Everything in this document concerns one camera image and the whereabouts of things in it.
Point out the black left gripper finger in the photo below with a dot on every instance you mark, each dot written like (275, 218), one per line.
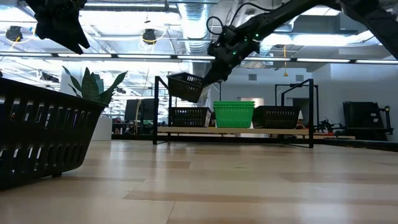
(82, 37)
(73, 45)

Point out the black plastic slotted basket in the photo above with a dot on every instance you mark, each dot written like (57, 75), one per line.
(275, 119)
(276, 107)
(189, 117)
(185, 88)
(62, 133)

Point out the black frame wooden shelf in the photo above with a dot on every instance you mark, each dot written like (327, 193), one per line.
(311, 124)

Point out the green snake plant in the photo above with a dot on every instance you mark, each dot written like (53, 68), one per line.
(90, 87)

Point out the grey wall vent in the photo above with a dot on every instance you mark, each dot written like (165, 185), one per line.
(299, 77)
(252, 77)

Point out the white plant pot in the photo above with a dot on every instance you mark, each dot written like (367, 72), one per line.
(102, 129)

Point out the black aluminium rig frame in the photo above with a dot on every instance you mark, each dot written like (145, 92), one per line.
(367, 144)

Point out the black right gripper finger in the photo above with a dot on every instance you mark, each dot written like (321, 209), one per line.
(213, 76)

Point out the silver spiral ceiling duct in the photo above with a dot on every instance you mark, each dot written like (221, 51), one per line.
(194, 25)

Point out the black ceiling fixture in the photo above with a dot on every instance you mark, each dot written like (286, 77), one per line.
(149, 36)
(14, 33)

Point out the black computer monitor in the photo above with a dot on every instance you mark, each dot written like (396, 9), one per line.
(136, 109)

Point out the linear ceiling light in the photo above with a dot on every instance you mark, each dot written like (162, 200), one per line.
(84, 55)
(323, 60)
(267, 59)
(144, 56)
(25, 55)
(196, 57)
(376, 61)

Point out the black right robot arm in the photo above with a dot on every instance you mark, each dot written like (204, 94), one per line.
(357, 12)

